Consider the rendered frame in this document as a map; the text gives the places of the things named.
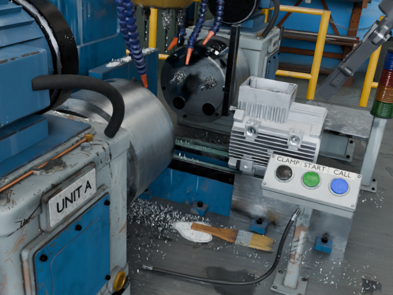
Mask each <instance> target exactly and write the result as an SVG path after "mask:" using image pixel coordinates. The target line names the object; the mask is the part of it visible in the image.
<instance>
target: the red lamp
mask: <svg viewBox="0 0 393 295"><path fill-rule="evenodd" d="M378 83H379V84H381V85H383V86H386V87H392V88H393V71H391V70H387V69H385V68H383V67H382V70H381V74H380V78H379V82H378Z"/></svg>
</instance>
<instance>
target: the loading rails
mask: <svg viewBox="0 0 393 295"><path fill-rule="evenodd" d="M176 138H177V140H179V141H177V140H176ZM180 141H182V143H181V142H180ZM185 141H187V144H186V143H185ZM178 142H179V144H177V143H178ZM195 145H197V146H198V147H197V146H195ZM185 146H186V147H185ZM188 146H189V147H188ZM191 146H192V147H191ZM199 146H200V147H199ZM201 147H202V149H201ZM205 147H206V149H205ZM208 147H209V148H208ZM207 148H208V149H207ZM210 148H211V149H210ZM184 154H185V157H184ZM181 156H182V157H181ZM183 157H184V158H183ZM185 158H186V159H185ZM192 158H193V159H192ZM191 159H192V160H191ZM198 159H199V160H198ZM197 160H198V162H197ZM228 161H229V147H226V146H221V145H217V144H214V143H209V142H204V141H201V140H196V139H191V138H187V137H184V136H179V135H175V151H174V156H173V159H172V161H171V163H170V165H169V166H168V168H167V169H166V171H165V172H164V173H163V174H162V175H161V176H160V177H159V178H157V179H156V180H155V181H154V182H153V183H152V184H151V185H150V186H149V187H148V188H147V189H146V190H144V192H142V193H141V195H139V196H138V198H141V199H144V200H147V201H149V200H150V199H151V198H152V197H153V196H158V197H161V198H165V199H168V200H171V201H175V202H178V203H182V204H186V205H190V206H191V211H190V213H191V214H195V215H199V216H202V217H204V216H205V215H206V213H207V212H208V211H210V212H214V213H217V214H220V215H224V216H227V217H229V219H231V220H234V221H238V222H242V223H244V224H248V225H250V229H249V230H250V231H253V232H257V233H260V234H265V232H266V230H269V231H273V232H276V233H279V234H283V233H284V231H285V229H286V227H287V225H288V223H289V221H290V219H291V217H292V215H293V213H294V212H295V210H296V209H297V208H299V205H298V204H293V203H289V202H286V201H282V200H278V199H275V198H271V197H266V196H264V195H263V194H262V189H261V184H262V181H263V178H264V176H259V175H255V177H252V176H248V175H245V174H242V171H241V170H239V169H234V168H231V167H229V166H228ZM354 214H355V213H354ZM353 218H354V215H353V217H352V218H346V217H342V216H339V215H335V214H331V213H328V212H324V211H319V210H316V209H313V212H312V217H311V222H310V225H309V231H308V236H307V239H306V241H307V242H311V243H314V244H315V246H314V249H316V250H318V251H322V252H326V253H331V251H332V249H335V250H338V251H342V252H344V251H345V248H346V244H347V240H348V237H349V233H350V229H351V225H352V222H353Z"/></svg>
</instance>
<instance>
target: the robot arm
mask: <svg viewBox="0 0 393 295"><path fill-rule="evenodd" d="M378 8H379V9H380V11H381V12H382V13H383V14H385V15H386V16H384V17H383V18H382V19H381V21H378V20H376V21H375V22H374V23H373V24H372V26H371V28H370V29H369V30H368V31H367V33H366V34H365V35H364V36H363V38H362V40H361V41H360V42H359V43H358V44H357V45H356V47H355V48H354V49H353V50H352V51H351V52H350V53H349V54H348V55H347V56H346V58H345V59H344V60H343V61H341V62H340V64H339V65H337V67H336V68H335V69H334V70H333V71H332V72H331V73H330V74H329V76H328V77H327V78H326V79H325V80H324V81H323V83H322V84H321V85H320V89H318V90H317V92H316V93H317V94H318V95H319V96H321V97H322V98H323V99H324V100H325V101H328V100H329V99H330V98H331V97H332V96H333V95H334V93H335V92H336V91H337V90H338V89H339V88H340V87H341V86H342V85H343V84H344V83H345V82H346V81H347V80H348V79H349V78H350V77H351V76H352V75H353V74H354V73H355V72H356V70H357V69H358V68H359V67H360V66H361V65H362V64H363V63H364V62H365V61H366V60H367V59H368V58H369V57H370V56H371V55H372V54H373V53H374V52H375V50H377V49H378V48H379V47H380V46H381V45H382V44H383V43H384V42H385V41H386V40H388V39H389V38H390V37H391V35H392V31H391V30H392V29H393V0H382V1H381V2H380V3H379V5H378Z"/></svg>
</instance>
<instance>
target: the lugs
mask: <svg viewBox="0 0 393 295"><path fill-rule="evenodd" d="M244 116H245V111H243V110H239V109H236V110H235V114H234V116H233V119H234V121H235V122H240V123H243V120H244ZM321 130H322V126H320V125H314V124H312V126H311V131H310V135H309V137H311V138H317V139H319V138H320V133H321ZM238 165H239V160H238V159H234V158H231V157H230V158H229V161H228V166H229V167H231V168H234V169H237V167H238Z"/></svg>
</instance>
